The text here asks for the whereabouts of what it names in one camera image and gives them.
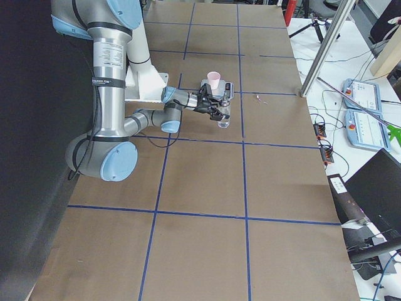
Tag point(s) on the upper orange black adapter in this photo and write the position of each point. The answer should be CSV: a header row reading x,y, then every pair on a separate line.
x,y
319,131

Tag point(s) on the aluminium frame post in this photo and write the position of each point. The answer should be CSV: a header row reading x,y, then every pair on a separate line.
x,y
340,17

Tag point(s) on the digital kitchen scale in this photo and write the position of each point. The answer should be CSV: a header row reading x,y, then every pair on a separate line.
x,y
225,90

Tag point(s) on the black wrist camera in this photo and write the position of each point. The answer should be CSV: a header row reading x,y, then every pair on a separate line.
x,y
205,90

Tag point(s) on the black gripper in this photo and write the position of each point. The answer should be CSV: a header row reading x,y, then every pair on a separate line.
x,y
200,103

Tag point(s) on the black monitor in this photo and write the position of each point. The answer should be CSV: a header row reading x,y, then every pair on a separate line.
x,y
376,189

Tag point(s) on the lower orange black adapter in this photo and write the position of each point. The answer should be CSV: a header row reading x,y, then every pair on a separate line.
x,y
326,152

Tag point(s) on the upper teach pendant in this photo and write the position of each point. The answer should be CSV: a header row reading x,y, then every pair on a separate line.
x,y
366,94

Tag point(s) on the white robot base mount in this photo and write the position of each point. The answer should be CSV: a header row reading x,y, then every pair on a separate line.
x,y
144,83

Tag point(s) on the green tipped metal rod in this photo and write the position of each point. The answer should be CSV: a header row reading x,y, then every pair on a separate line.
x,y
393,129

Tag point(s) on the lower teach pendant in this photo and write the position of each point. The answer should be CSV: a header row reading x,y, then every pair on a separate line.
x,y
364,131

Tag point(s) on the orange black adapter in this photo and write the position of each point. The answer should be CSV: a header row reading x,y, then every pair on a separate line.
x,y
326,152
319,131

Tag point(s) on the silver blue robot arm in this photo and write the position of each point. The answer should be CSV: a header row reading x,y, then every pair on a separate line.
x,y
106,151

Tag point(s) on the teach pendant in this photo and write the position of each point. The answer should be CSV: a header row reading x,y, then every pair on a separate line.
x,y
366,94
364,131

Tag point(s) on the black tripod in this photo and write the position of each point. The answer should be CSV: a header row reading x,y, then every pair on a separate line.
x,y
316,23

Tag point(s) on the black labelled box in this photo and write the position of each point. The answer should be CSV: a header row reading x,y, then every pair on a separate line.
x,y
347,208

